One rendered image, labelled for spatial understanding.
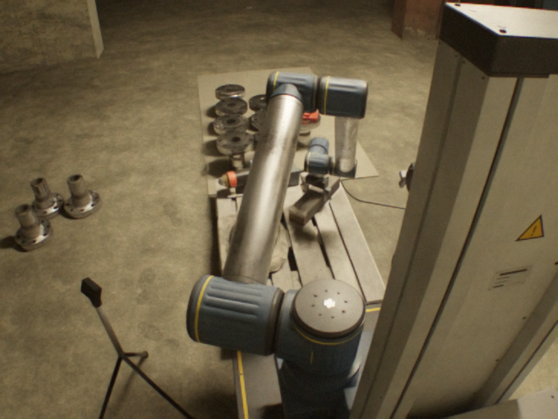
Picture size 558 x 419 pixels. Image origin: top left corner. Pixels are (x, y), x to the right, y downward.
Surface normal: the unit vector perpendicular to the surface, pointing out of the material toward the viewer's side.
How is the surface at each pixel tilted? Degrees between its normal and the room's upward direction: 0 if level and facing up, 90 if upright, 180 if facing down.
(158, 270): 0
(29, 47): 90
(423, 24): 90
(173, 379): 0
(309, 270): 0
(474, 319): 90
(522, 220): 90
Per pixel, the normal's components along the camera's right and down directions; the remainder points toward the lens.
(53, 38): 0.15, 0.63
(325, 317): 0.00, -0.77
